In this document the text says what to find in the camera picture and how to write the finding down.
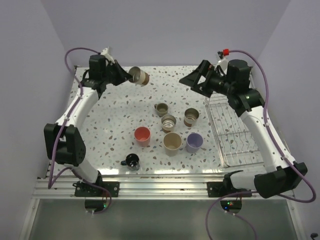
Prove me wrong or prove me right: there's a steel tumbler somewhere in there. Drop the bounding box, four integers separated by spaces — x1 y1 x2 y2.
161 114 177 133
183 108 200 127

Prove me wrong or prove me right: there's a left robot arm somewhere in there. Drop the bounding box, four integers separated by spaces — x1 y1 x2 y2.
44 53 132 197

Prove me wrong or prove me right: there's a wire dish rack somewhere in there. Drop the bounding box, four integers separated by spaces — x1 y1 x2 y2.
204 94 263 168

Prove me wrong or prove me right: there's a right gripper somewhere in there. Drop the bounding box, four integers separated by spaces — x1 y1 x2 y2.
180 60 235 99

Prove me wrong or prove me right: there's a dark blue ceramic mug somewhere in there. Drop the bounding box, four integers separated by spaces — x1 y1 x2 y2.
120 153 140 171

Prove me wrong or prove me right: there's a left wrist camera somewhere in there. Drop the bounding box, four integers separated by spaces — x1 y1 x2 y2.
100 47 115 64

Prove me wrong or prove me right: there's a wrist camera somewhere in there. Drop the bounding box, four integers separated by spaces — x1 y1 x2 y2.
217 48 230 72
100 47 115 64

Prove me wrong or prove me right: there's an aluminium frame rail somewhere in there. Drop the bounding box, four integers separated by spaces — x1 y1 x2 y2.
32 174 223 200

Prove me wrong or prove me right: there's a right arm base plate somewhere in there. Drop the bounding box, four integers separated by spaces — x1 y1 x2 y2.
206 181 252 198

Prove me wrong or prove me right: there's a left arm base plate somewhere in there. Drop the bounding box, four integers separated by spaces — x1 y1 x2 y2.
72 181 120 198

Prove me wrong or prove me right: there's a grey ceramic mug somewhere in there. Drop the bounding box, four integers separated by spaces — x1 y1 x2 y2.
154 102 169 117

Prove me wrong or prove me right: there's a red plastic cup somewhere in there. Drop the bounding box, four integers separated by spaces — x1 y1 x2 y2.
134 126 151 147

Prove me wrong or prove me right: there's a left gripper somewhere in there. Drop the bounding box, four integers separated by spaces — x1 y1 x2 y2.
103 60 134 87

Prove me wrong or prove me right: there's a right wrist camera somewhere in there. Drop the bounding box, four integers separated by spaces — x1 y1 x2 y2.
217 48 230 72

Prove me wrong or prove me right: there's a right steel tumbler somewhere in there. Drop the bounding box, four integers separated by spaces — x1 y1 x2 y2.
183 108 200 127

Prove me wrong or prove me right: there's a beige plastic cup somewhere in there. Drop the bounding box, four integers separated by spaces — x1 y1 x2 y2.
163 132 182 157

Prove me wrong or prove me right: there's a centre steel tumbler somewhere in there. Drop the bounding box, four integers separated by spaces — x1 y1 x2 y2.
161 114 177 133

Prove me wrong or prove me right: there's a purple plastic cup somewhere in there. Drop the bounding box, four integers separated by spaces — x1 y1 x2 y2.
186 133 204 154

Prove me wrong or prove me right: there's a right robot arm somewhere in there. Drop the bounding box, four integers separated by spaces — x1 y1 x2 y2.
179 59 308 199

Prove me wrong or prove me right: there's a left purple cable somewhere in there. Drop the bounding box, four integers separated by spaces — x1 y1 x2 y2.
47 46 112 216

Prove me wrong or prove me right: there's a steel tumbler cork band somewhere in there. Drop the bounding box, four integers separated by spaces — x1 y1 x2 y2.
128 66 150 86

